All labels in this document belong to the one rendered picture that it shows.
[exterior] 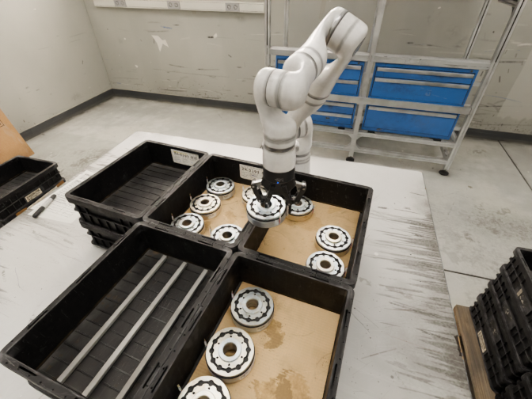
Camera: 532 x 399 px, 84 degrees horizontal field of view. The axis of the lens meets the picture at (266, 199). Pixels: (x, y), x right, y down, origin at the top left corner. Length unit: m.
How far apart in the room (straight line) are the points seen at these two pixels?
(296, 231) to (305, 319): 0.29
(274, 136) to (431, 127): 2.35
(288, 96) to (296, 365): 0.55
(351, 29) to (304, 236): 0.57
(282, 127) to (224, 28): 3.22
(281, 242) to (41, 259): 0.83
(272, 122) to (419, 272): 0.74
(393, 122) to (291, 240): 2.06
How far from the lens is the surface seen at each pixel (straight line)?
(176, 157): 1.24
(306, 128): 1.14
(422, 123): 2.85
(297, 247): 0.90
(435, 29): 3.53
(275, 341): 0.74
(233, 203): 1.04
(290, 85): 0.56
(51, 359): 0.86
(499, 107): 3.90
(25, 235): 1.42
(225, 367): 0.69
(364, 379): 0.88
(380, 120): 2.81
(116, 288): 0.90
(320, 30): 0.76
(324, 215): 1.01
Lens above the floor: 1.50
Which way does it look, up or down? 39 degrees down
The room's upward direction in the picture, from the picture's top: straight up
